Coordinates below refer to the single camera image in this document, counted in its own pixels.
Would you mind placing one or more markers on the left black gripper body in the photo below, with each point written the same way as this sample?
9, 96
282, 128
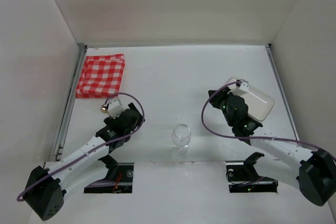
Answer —
132, 114

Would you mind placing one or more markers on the left aluminium table rail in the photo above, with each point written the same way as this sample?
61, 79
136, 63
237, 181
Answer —
63, 129

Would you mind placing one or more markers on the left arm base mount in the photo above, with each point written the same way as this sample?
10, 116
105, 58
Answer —
118, 178

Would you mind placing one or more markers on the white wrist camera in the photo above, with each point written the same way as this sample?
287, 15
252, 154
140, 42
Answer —
240, 88
115, 108

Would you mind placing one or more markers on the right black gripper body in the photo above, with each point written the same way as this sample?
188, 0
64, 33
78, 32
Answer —
218, 98

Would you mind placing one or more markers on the red white checkered cloth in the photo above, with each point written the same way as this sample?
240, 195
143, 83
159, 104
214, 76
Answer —
101, 76

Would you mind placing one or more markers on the aluminium table rail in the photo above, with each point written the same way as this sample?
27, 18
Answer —
282, 92
63, 129

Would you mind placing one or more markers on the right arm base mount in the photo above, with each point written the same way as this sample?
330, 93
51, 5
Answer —
243, 178

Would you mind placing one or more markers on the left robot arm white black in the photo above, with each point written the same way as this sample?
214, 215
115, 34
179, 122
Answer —
48, 188

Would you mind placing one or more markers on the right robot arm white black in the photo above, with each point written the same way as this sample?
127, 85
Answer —
303, 166

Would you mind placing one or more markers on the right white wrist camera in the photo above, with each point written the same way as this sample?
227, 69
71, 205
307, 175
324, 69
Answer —
240, 88

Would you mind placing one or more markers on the clear wine glass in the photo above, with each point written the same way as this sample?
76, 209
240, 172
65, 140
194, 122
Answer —
181, 137

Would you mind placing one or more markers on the right aluminium table rail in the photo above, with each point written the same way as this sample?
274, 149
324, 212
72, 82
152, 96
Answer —
282, 92

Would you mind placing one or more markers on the white rectangular plate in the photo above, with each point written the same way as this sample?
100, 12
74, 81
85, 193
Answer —
259, 104

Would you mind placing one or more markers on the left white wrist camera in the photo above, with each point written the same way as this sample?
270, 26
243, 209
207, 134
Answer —
115, 108

